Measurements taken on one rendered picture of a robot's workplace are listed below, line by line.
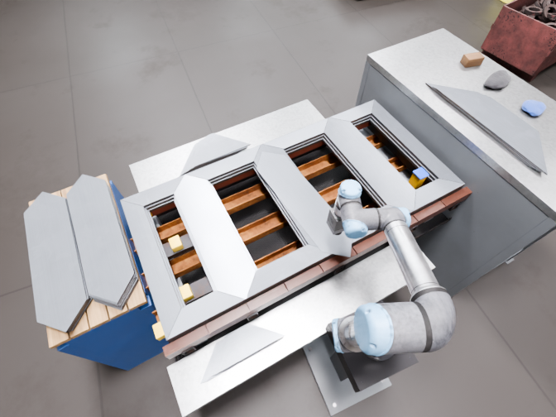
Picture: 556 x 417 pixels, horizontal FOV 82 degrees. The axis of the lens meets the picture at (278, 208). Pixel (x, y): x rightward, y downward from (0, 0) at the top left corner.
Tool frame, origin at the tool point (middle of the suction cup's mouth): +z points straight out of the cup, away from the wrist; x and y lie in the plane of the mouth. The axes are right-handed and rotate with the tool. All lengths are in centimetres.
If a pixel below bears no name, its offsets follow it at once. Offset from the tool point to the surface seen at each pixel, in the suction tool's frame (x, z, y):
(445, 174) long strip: -14, 11, -71
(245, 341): 23, 25, 50
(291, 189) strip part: -34.4, 11.4, 6.2
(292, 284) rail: 10.1, 14.8, 24.0
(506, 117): -22, -10, -102
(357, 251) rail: 6.4, 14.8, -9.4
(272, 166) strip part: -52, 12, 10
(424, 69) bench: -72, -7, -90
